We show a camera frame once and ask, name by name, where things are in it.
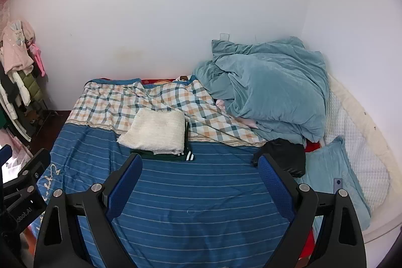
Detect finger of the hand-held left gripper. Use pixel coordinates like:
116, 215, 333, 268
0, 144, 13, 169
17, 148, 51, 190

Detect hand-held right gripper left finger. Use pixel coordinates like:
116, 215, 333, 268
33, 153, 143, 268

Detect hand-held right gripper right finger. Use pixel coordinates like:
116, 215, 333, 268
258, 153, 366, 268

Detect cream knit jacket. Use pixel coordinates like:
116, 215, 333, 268
117, 108, 186, 155

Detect black metal clothes rack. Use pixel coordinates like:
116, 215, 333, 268
0, 45, 59, 143

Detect black cloth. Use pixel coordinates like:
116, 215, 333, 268
251, 138, 306, 178

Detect white puffer jacket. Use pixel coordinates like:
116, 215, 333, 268
0, 70, 32, 122

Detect light blue pillow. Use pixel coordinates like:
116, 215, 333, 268
295, 135, 372, 231

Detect green garment with white stripes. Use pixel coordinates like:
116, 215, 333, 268
130, 122, 195, 162

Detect blue striped plaid bedspread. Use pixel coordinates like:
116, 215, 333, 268
31, 77, 315, 268

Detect olive green puffer jacket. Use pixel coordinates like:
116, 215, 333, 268
19, 72, 43, 99

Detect white quilted mattress pad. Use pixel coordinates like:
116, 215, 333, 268
323, 75, 392, 215

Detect light blue duvet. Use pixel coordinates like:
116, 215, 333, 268
192, 36, 330, 143

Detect pink hanging garment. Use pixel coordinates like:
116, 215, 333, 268
30, 43, 46, 77

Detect pink fluffy jacket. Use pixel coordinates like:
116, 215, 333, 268
0, 20, 36, 74

